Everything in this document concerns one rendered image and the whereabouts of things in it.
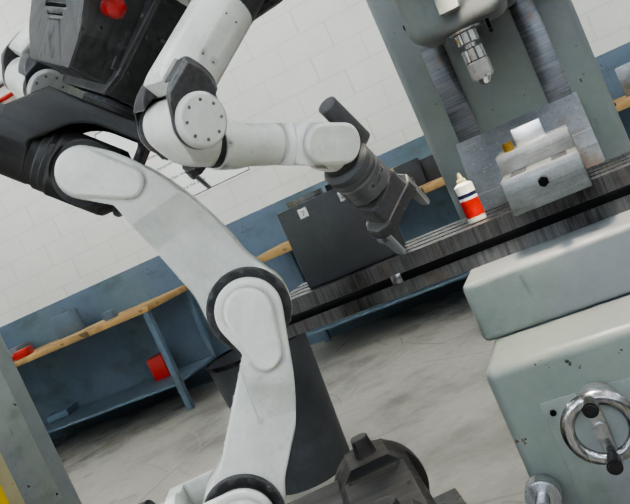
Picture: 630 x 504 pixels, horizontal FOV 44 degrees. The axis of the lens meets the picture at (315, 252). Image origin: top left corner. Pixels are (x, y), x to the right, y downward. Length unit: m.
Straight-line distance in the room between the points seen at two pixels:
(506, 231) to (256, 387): 0.62
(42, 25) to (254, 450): 0.78
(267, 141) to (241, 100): 5.22
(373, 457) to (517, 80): 1.02
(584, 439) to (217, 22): 0.81
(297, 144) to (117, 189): 0.31
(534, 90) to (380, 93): 4.03
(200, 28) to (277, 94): 5.15
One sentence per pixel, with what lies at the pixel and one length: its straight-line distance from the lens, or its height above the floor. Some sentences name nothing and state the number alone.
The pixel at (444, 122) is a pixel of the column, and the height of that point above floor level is 1.16.
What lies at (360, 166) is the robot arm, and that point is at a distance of 1.26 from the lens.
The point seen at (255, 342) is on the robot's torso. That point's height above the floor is 0.95.
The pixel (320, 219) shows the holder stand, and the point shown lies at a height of 1.07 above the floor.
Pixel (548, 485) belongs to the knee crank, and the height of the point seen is 0.53.
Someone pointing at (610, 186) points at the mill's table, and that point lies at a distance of 1.59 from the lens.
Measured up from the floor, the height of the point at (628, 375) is 0.65.
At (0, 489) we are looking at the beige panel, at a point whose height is 0.71.
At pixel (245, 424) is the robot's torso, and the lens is 1.34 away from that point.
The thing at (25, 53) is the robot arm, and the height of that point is 1.57.
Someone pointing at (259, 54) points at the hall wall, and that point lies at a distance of 6.32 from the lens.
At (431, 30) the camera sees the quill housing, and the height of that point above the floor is 1.33.
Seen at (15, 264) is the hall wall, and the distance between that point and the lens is 7.73.
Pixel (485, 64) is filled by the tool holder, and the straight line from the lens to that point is 1.68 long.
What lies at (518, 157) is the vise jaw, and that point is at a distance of 1.61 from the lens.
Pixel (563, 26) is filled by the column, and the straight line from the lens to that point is 2.07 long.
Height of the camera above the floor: 1.12
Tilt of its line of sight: 4 degrees down
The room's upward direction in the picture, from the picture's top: 24 degrees counter-clockwise
